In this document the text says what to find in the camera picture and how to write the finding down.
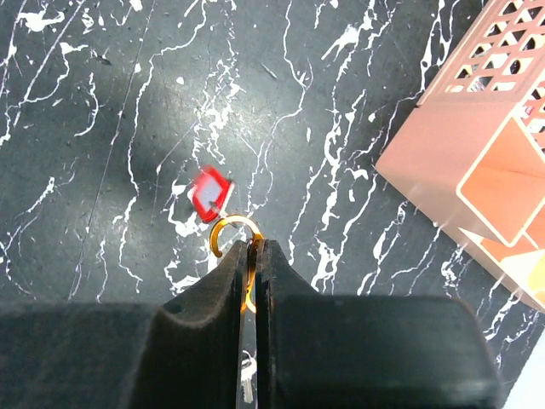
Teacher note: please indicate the orange file organizer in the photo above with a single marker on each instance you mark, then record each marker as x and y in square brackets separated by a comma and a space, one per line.
[471, 154]

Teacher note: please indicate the key with red tag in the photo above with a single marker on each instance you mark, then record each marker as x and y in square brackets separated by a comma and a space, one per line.
[211, 194]

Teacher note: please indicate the orange keyring carabiner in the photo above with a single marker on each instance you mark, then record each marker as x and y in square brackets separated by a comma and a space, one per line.
[256, 240]

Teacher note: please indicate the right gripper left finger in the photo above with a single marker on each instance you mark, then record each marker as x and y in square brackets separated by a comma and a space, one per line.
[181, 354]

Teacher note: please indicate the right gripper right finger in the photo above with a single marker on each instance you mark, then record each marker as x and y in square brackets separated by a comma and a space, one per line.
[346, 351]

